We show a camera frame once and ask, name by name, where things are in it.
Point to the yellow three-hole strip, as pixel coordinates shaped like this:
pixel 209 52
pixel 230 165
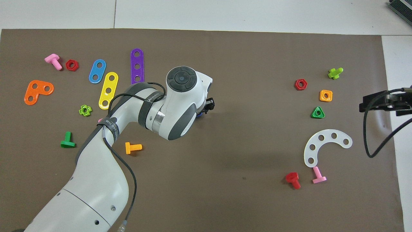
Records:
pixel 110 84

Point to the lime green cross screw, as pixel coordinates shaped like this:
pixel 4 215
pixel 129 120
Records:
pixel 334 74

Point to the green plastic screw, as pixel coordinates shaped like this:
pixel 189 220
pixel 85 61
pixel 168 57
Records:
pixel 67 141

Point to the orange plastic screw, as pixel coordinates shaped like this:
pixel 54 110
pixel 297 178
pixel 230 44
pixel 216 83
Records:
pixel 128 148

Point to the blue two-hole strip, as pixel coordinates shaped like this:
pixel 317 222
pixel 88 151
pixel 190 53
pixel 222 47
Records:
pixel 97 71

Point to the red plastic screw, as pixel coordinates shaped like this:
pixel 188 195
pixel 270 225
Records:
pixel 292 177

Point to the pink plastic screw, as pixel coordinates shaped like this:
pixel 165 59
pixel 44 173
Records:
pixel 318 177
pixel 51 59

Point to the lime green cross nut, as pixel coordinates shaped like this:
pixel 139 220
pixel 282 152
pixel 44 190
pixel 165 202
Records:
pixel 89 111

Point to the orange heart-shaped plate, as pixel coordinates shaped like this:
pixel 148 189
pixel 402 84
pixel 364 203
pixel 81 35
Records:
pixel 37 93

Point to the purple four-hole strip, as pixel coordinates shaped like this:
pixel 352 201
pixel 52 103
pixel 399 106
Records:
pixel 137 61

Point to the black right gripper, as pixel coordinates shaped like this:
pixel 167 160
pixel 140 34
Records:
pixel 400 96

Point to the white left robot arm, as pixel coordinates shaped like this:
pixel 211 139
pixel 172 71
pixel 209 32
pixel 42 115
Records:
pixel 96 183

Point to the green triangle plastic nut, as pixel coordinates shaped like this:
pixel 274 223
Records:
pixel 313 115

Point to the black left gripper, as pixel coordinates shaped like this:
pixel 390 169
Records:
pixel 210 104

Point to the white curved perforated strip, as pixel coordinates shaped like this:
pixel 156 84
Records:
pixel 327 137

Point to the grey ribbed device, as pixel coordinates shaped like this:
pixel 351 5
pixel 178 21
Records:
pixel 404 8

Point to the blue plastic screw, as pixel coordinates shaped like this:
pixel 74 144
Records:
pixel 200 114

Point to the red hexagon plastic nut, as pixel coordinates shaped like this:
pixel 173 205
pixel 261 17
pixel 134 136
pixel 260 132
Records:
pixel 68 65
pixel 296 84

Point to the orange square plastic nut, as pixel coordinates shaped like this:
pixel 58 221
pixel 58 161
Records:
pixel 321 96

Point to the brown table mat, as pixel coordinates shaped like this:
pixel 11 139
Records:
pixel 241 96

